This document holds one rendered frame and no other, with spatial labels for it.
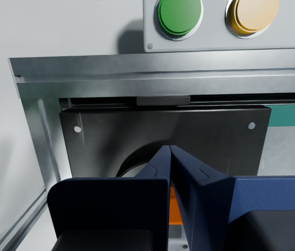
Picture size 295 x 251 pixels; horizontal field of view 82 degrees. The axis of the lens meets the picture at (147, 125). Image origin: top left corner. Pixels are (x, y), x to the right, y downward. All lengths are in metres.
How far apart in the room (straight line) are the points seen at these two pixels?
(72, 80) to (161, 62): 0.11
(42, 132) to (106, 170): 0.09
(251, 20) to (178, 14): 0.07
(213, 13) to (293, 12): 0.08
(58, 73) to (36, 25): 0.14
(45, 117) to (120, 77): 0.11
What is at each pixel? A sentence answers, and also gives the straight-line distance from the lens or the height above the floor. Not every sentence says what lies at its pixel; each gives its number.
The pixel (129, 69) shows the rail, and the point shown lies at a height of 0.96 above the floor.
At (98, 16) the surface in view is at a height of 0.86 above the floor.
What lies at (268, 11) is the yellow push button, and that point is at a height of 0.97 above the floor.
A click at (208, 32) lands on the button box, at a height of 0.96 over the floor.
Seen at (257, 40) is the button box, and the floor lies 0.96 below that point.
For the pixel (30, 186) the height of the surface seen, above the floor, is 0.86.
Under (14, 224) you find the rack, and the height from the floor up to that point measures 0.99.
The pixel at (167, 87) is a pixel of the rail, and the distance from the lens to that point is 0.20.
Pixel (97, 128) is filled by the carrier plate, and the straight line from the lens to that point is 0.21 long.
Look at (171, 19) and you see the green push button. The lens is 0.19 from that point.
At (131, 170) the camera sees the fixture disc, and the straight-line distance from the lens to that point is 0.20.
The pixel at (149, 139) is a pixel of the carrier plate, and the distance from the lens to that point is 0.20.
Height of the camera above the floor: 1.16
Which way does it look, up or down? 71 degrees down
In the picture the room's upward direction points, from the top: 176 degrees counter-clockwise
